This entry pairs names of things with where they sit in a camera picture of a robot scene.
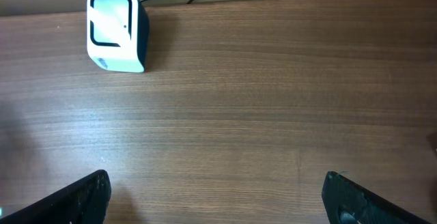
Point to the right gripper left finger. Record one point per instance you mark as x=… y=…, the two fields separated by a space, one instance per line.
x=82 y=202

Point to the white barcode scanner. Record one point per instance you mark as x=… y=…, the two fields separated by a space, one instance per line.
x=117 y=34

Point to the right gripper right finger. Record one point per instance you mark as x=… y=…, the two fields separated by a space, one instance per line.
x=348 y=202

